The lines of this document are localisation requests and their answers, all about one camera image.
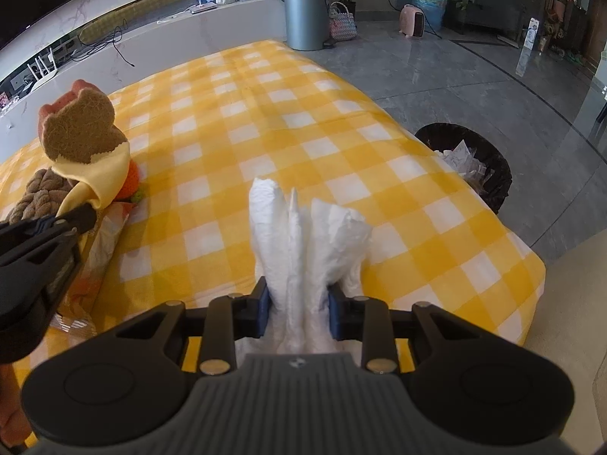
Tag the white router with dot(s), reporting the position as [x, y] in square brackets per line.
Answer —
[42, 73]

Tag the pink heater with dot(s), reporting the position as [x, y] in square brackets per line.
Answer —
[412, 21]

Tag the patterned plastic bag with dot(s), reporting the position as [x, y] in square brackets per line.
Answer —
[102, 241]

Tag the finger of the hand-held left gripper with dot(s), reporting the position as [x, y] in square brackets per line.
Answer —
[71, 218]

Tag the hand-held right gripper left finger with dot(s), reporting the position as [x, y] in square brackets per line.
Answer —
[263, 308]

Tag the white marble television cabinet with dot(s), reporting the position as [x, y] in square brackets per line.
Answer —
[189, 42]

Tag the bear-shaped sponge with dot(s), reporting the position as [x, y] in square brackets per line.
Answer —
[80, 128]

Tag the grey metal trash can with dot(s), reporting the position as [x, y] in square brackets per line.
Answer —
[306, 14]

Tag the white plastic bag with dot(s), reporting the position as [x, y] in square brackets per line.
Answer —
[303, 246]

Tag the crumpled white paper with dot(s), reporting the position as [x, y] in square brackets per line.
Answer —
[462, 161]

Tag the woven basket bag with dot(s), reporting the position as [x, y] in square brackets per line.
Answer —
[342, 23]

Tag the yellow checked tablecloth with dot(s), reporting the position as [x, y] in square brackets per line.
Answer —
[308, 128]

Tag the orange knitted carrot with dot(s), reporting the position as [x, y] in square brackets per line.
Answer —
[130, 180]

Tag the yellow cloth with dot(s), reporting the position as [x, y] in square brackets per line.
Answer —
[104, 175]

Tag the black waste bin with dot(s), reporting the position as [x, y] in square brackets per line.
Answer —
[493, 180]

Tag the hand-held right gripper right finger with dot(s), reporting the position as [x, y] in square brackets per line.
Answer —
[334, 310]

